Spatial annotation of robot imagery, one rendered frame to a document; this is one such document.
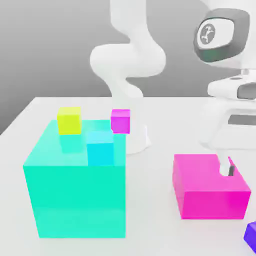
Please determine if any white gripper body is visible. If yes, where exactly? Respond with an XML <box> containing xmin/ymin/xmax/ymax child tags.
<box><xmin>199</xmin><ymin>98</ymin><xmax>256</xmax><ymax>151</ymax></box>

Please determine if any small purple cube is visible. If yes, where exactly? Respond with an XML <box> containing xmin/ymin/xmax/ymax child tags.
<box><xmin>243</xmin><ymin>220</ymin><xmax>256</xmax><ymax>255</ymax></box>

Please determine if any small magenta cube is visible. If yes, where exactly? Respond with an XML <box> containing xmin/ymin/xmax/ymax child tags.
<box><xmin>110</xmin><ymin>108</ymin><xmax>131</xmax><ymax>135</ymax></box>

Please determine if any small cyan cube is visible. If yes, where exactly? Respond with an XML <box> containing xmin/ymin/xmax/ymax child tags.
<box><xmin>86</xmin><ymin>130</ymin><xmax>115</xmax><ymax>167</ymax></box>

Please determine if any small yellow cube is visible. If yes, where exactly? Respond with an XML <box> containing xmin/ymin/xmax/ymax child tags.
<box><xmin>56</xmin><ymin>106</ymin><xmax>83</xmax><ymax>136</ymax></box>

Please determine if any large pink box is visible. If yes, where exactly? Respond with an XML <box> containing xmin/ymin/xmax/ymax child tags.
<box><xmin>172</xmin><ymin>153</ymin><xmax>252</xmax><ymax>221</ymax></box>

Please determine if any large teal box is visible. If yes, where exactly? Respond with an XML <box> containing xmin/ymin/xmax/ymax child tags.
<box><xmin>22</xmin><ymin>119</ymin><xmax>127</xmax><ymax>239</ymax></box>

